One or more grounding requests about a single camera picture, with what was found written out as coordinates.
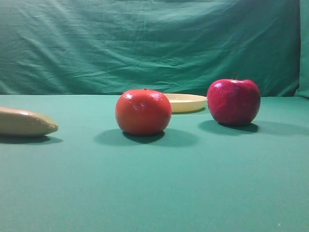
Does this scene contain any green backdrop cloth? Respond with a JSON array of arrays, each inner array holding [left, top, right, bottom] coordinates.
[[0, 0, 309, 97]]

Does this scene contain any green table cloth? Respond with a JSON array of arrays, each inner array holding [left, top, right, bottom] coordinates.
[[0, 95, 309, 232]]

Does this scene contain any orange tangerine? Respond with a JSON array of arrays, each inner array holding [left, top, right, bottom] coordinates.
[[115, 88, 172, 135]]

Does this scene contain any yellow plate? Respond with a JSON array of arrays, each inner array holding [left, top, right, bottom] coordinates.
[[164, 93, 207, 113]]

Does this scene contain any yellow banana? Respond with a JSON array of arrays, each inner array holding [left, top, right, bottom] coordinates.
[[0, 107, 58, 137]]

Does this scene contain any red apple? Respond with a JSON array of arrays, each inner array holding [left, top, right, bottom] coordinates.
[[207, 78, 261, 126]]

